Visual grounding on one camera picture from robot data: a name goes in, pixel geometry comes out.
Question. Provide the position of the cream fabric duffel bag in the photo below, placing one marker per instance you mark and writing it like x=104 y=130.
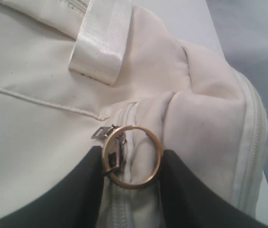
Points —
x=81 y=73

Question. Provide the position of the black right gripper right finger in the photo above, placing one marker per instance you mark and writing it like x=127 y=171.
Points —
x=188 y=203

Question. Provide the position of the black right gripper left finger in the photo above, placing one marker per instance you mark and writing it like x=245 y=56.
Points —
x=74 y=202

